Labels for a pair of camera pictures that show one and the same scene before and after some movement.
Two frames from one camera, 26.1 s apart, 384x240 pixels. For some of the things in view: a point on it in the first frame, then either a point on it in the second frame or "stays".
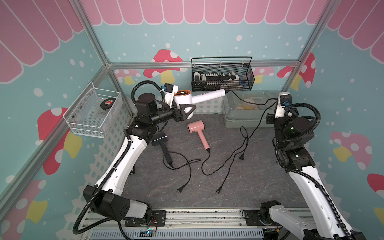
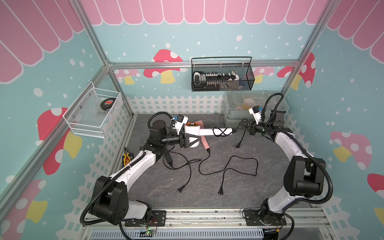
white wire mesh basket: [89, 114] stays
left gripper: [181, 116] → [184, 142]
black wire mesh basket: [228, 73] stays
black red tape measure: [106, 104] stays
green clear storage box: [249, 108] stays
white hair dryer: [185, 97] → [194, 129]
